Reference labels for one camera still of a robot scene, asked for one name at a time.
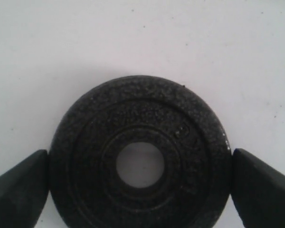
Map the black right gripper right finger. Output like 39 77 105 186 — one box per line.
232 149 285 228

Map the black weight plate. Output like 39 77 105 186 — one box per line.
49 76 232 228

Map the white plastic tray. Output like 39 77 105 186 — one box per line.
0 0 285 228

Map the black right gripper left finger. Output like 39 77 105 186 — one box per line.
0 150 48 228

